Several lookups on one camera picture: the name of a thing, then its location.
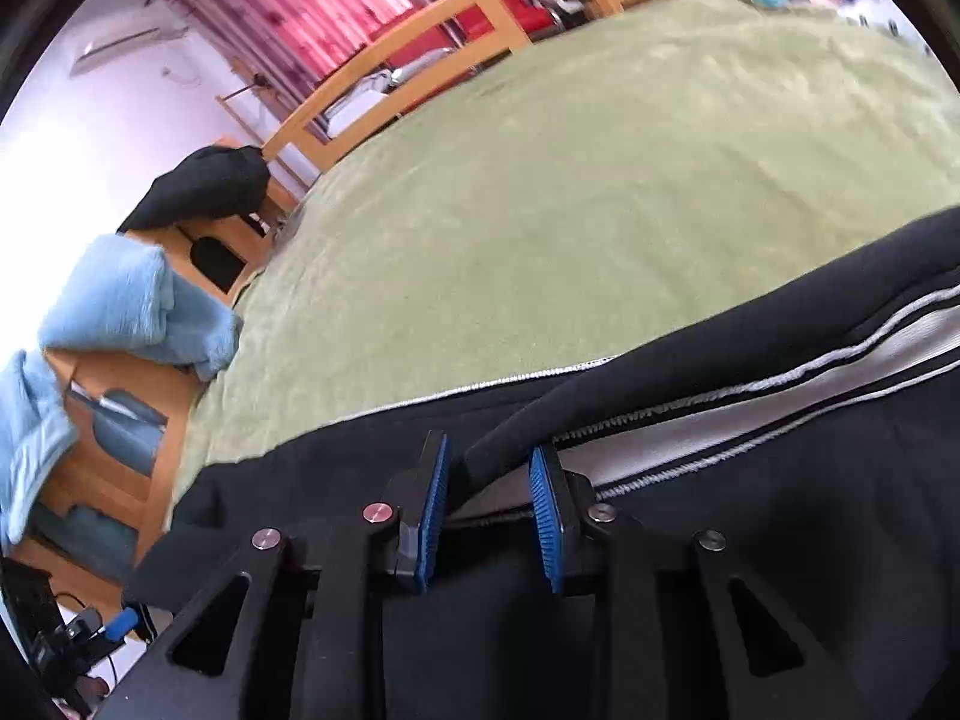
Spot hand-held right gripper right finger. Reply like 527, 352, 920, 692
529, 446, 878, 720

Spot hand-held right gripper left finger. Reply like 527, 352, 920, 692
97, 431, 451, 720

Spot black pants with white stripes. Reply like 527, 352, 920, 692
131, 206, 960, 720

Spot wooden bed end board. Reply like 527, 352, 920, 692
15, 142, 305, 616

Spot light blue towel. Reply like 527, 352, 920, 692
0, 349, 77, 545
37, 232, 245, 383

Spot green blanket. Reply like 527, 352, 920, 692
172, 0, 960, 533

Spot black garment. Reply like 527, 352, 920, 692
116, 144, 272, 235

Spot red cushion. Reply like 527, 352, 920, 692
499, 0, 557, 37

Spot red striped curtain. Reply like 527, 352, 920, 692
161, 0, 601, 110

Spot white air conditioner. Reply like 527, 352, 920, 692
71, 22, 190, 77

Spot wooden bed rail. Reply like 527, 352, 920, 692
259, 0, 785, 192

